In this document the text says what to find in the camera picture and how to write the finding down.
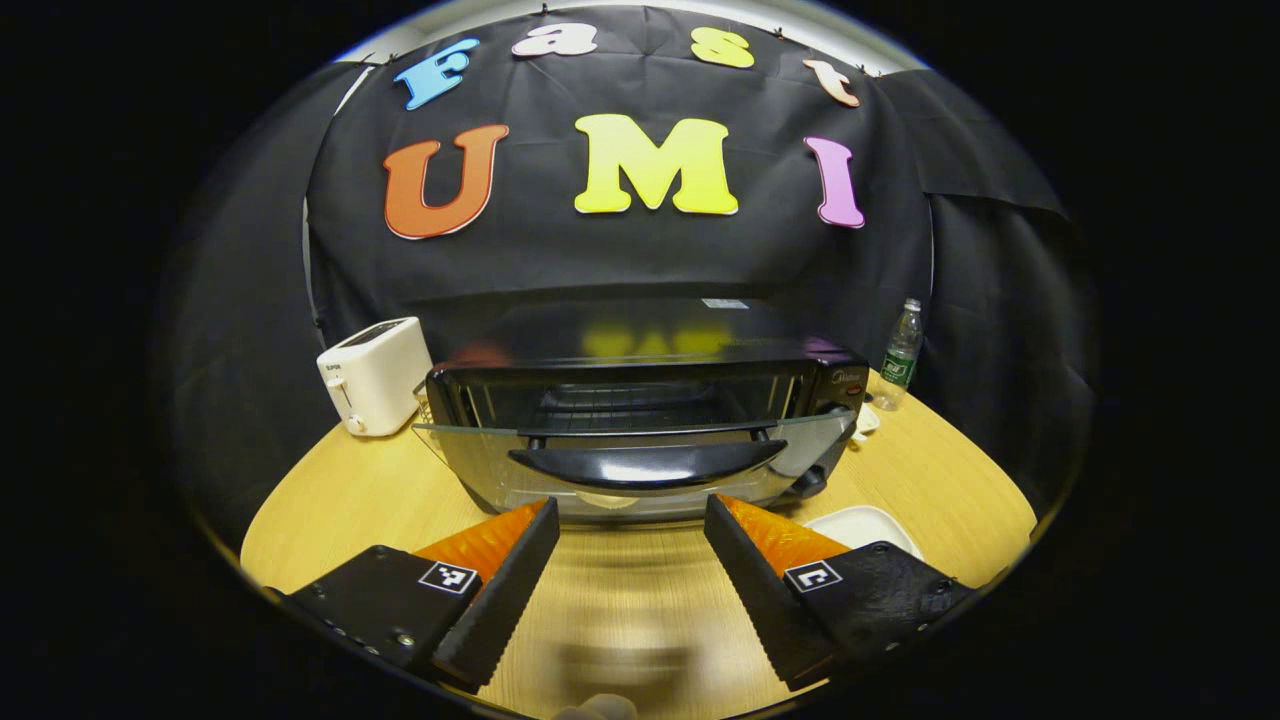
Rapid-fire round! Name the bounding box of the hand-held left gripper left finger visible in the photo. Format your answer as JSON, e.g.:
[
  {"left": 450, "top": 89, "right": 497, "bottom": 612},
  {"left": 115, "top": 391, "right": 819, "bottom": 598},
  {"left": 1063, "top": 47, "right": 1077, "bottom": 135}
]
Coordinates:
[{"left": 283, "top": 496, "right": 562, "bottom": 693}]

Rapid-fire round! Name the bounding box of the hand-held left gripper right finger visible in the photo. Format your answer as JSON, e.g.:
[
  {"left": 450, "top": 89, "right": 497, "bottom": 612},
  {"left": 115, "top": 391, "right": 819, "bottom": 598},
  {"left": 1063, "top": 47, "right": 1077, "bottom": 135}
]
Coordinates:
[{"left": 702, "top": 493, "right": 978, "bottom": 693}]

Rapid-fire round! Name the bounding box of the black electric oven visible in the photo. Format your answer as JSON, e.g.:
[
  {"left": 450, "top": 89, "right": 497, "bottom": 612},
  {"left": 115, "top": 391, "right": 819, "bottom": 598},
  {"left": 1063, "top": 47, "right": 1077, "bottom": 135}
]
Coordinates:
[{"left": 412, "top": 298, "right": 869, "bottom": 526}]

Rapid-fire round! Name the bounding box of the metal oven rack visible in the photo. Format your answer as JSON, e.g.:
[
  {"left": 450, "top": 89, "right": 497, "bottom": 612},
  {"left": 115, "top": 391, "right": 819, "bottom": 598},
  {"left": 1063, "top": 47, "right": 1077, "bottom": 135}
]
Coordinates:
[{"left": 480, "top": 385, "right": 801, "bottom": 423}]

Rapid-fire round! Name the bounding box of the white square plate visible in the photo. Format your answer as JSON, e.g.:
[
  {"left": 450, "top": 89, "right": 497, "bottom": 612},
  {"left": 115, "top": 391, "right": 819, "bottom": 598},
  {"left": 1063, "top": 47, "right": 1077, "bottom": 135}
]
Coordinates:
[{"left": 805, "top": 505, "right": 926, "bottom": 561}]

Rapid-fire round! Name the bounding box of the white toaster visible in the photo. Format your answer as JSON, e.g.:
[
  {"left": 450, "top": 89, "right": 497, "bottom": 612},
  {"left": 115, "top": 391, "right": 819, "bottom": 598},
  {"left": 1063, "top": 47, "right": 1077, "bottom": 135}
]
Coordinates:
[{"left": 317, "top": 317, "right": 434, "bottom": 438}]

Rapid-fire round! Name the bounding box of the clear plastic water bottle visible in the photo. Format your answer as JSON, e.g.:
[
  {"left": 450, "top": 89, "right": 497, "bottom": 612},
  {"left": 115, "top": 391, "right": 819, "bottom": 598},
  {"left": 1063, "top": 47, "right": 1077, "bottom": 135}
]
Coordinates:
[{"left": 878, "top": 298, "right": 925, "bottom": 412}]

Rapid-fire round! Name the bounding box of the black backdrop cloth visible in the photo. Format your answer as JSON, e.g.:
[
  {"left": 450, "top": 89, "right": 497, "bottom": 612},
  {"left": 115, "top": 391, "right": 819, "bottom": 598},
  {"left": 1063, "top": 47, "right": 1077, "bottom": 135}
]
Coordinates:
[{"left": 160, "top": 5, "right": 1101, "bottom": 551}]

